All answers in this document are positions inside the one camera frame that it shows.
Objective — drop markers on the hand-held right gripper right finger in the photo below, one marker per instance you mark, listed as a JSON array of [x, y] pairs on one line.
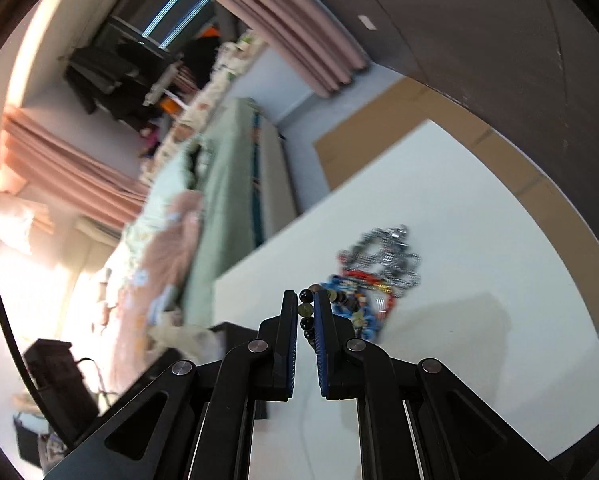
[[321, 340]]

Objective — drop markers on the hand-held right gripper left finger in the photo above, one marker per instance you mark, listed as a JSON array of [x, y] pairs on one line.
[[292, 340]]

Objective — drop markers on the pink printed blanket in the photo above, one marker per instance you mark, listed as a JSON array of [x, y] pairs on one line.
[[164, 260]]

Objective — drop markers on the bed with green sheet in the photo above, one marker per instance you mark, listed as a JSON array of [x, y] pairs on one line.
[[224, 200]]

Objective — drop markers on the light green quilt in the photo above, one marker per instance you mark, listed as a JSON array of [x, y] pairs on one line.
[[172, 180]]

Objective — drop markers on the pink curtain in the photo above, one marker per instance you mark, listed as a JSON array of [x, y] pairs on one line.
[[299, 25], [69, 170]]

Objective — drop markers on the flattened cardboard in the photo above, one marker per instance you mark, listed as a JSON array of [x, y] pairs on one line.
[[369, 130]]

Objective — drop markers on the orange box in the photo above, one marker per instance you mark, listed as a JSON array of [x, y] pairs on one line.
[[172, 104]]

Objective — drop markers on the printed window seat cushion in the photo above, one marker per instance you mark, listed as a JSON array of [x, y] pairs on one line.
[[214, 85]]

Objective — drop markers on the black bag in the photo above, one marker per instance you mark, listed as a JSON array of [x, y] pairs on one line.
[[199, 60]]

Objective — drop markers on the dark window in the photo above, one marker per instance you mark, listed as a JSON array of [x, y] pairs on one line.
[[169, 0]]

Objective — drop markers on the white wall socket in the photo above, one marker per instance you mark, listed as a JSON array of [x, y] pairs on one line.
[[368, 22]]

